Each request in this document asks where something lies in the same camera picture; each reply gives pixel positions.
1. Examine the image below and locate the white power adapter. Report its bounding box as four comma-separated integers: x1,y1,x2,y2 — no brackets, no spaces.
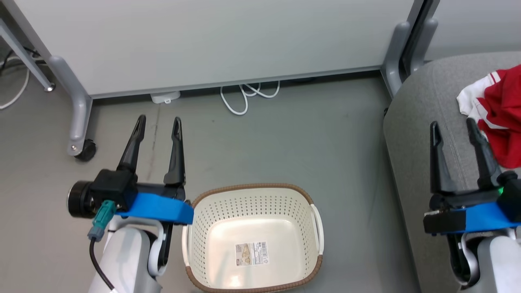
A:
150,91,181,105

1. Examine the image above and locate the looped white floor cable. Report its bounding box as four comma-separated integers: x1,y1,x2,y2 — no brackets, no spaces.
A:
220,80,281,116

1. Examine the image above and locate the wide white partition panel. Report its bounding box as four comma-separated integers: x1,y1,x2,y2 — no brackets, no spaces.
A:
0,0,416,99

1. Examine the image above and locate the cream perforated laundry basket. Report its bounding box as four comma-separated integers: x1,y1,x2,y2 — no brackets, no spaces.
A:
181,183,325,293

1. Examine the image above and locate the left blue camera mount plate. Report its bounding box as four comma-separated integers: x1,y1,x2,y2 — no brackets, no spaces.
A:
115,192,195,225

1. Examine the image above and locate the right blue camera mount plate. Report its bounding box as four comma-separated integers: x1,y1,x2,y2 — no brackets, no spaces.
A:
423,201,521,236

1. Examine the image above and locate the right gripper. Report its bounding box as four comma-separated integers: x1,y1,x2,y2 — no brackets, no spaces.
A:
429,118,506,213

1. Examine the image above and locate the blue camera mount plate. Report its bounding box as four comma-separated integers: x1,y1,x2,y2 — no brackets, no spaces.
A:
115,192,195,225
423,201,521,236

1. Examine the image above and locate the grey partition leg with caster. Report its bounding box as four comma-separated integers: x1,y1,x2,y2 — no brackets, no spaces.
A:
48,55,98,162

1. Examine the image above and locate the grey metal table leg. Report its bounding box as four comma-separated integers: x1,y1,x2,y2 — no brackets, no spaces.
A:
0,18,57,93

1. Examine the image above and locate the grey fabric sofa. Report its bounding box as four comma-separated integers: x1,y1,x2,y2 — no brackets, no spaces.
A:
382,51,521,293

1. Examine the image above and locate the thin white cable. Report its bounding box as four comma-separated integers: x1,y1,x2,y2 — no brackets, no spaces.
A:
0,56,32,111

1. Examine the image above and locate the narrow white partition panel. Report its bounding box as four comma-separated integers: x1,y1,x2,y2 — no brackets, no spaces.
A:
423,0,521,61

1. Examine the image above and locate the red white-striped garment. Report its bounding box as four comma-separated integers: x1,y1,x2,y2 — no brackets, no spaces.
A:
456,64,521,170

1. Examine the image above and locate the black cable with teal plug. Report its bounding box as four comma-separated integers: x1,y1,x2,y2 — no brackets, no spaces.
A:
87,199,118,292

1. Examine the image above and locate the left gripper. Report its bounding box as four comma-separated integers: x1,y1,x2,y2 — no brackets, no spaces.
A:
67,114,188,219

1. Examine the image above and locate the printed label sticker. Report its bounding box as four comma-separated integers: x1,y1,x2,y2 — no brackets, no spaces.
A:
234,241,270,267

